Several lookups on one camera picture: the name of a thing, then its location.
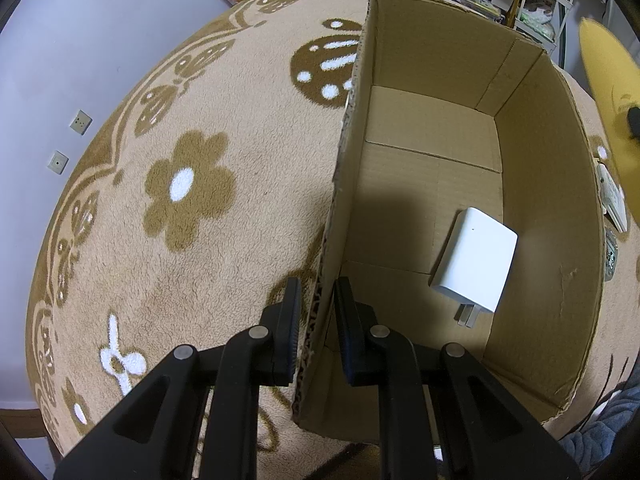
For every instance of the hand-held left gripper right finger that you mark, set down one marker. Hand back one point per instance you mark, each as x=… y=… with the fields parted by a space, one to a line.
x=350 y=342

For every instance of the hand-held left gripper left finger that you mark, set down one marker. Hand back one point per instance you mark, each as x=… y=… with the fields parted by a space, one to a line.
x=292 y=332

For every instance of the white plug charger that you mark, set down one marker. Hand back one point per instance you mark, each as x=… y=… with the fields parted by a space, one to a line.
x=475 y=260

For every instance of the brown cardboard box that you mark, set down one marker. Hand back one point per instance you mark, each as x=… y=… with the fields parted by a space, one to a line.
x=545 y=210

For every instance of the white box with paper label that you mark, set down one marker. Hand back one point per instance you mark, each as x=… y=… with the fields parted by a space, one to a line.
x=612 y=197

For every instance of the beige butterfly printed blanket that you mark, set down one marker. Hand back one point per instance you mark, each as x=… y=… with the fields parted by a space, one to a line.
x=225 y=270

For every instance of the blue-grey fleece clothing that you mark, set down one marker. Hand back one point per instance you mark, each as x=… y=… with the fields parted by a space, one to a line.
x=600 y=430

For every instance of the small printed tin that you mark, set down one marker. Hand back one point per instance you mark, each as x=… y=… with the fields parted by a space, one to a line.
x=610 y=255

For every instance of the yellow flat object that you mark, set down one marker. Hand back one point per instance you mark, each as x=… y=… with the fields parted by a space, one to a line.
x=607 y=85

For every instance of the white wall socket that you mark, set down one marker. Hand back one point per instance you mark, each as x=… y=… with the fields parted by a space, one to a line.
x=58 y=162
x=80 y=122

